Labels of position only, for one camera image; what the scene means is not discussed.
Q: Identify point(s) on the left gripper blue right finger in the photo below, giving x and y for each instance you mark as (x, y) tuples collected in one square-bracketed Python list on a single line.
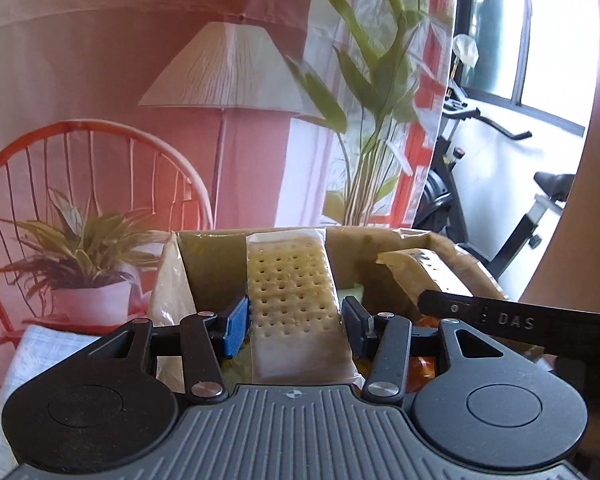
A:
[(385, 341)]

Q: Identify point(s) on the clear cracker pack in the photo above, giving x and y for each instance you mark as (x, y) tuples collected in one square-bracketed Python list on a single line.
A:
[(297, 335)]

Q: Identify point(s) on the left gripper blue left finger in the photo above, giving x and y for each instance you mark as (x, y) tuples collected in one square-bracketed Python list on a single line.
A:
[(207, 340)]

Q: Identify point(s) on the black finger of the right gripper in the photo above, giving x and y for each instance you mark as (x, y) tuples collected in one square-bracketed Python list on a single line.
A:
[(563, 332)]

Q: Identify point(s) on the printed room backdrop cloth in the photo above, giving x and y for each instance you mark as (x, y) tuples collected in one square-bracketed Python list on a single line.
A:
[(207, 115)]

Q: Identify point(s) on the brown cardboard box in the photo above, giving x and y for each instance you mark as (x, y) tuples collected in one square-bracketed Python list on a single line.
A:
[(389, 269)]

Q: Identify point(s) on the orange chip bag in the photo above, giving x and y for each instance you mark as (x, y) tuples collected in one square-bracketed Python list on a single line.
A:
[(421, 369)]

